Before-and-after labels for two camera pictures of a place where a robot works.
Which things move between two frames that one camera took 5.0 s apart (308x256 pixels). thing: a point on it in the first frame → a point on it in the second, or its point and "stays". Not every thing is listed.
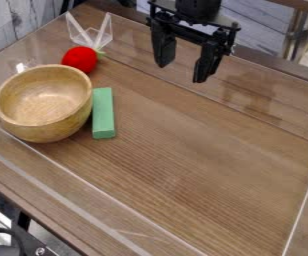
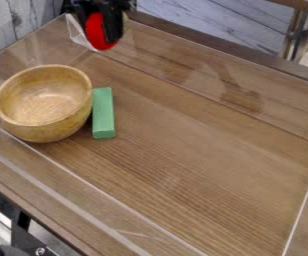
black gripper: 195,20 → 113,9
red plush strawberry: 82,57 → 94,32
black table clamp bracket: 32,247 stays
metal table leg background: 300,35 stays
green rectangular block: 103,119 stays
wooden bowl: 42,102 stays
